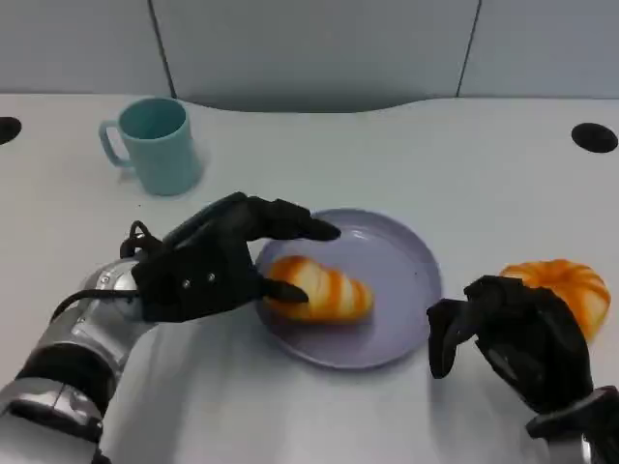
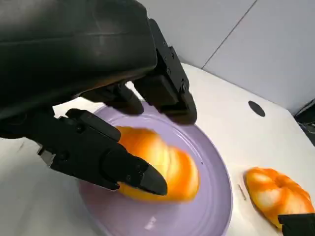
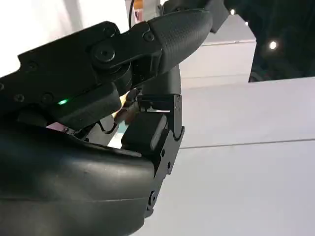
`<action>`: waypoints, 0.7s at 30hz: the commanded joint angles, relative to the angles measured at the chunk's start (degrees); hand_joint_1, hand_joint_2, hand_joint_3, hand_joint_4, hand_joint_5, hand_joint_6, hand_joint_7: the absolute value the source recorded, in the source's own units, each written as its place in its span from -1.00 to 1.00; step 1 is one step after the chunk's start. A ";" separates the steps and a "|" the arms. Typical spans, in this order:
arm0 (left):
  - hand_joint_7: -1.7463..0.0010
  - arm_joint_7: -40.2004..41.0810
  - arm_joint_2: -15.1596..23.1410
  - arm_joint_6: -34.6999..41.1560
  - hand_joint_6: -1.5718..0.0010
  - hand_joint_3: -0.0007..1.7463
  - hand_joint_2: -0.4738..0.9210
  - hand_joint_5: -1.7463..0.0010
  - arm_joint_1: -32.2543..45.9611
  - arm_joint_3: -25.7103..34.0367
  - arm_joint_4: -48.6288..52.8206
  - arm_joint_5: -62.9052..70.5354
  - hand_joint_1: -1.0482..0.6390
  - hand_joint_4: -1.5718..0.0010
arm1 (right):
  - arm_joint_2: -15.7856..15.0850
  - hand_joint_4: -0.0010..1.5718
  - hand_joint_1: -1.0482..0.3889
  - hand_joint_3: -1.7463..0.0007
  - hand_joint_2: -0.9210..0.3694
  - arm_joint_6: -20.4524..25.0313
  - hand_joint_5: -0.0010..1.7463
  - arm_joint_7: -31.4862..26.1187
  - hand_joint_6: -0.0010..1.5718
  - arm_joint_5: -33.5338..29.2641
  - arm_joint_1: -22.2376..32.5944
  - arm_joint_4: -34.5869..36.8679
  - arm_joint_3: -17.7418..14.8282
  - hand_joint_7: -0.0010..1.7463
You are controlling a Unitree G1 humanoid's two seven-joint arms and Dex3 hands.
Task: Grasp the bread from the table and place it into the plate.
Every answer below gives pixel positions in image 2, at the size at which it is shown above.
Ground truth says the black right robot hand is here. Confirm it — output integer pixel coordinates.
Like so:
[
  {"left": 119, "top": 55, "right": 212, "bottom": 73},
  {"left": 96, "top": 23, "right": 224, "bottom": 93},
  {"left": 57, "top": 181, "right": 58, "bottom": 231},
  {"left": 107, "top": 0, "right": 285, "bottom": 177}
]
[{"left": 277, "top": 213, "right": 315, "bottom": 236}]

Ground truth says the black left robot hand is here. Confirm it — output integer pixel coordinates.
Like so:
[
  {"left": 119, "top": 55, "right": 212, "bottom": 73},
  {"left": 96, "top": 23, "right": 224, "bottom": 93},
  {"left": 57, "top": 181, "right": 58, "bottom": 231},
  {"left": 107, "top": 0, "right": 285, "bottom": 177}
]
[{"left": 0, "top": 0, "right": 198, "bottom": 197}]

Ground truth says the orange white toy bread roll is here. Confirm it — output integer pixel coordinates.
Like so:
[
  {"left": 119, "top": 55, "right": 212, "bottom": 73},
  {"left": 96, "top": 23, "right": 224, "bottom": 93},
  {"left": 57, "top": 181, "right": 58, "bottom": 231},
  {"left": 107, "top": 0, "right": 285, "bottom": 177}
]
[
  {"left": 244, "top": 167, "right": 315, "bottom": 231},
  {"left": 115, "top": 125, "right": 200, "bottom": 203}
]

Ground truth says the lilac plate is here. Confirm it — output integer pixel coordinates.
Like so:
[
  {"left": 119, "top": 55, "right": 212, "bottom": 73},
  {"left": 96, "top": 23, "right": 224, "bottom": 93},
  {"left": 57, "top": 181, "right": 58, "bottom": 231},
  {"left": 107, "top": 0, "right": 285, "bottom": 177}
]
[{"left": 78, "top": 102, "right": 233, "bottom": 236}]

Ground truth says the black table cable grommet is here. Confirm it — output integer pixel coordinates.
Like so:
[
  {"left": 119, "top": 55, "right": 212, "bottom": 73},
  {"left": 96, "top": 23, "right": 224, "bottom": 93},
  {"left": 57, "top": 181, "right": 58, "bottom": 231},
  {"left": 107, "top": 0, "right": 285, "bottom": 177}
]
[{"left": 248, "top": 100, "right": 266, "bottom": 118}]

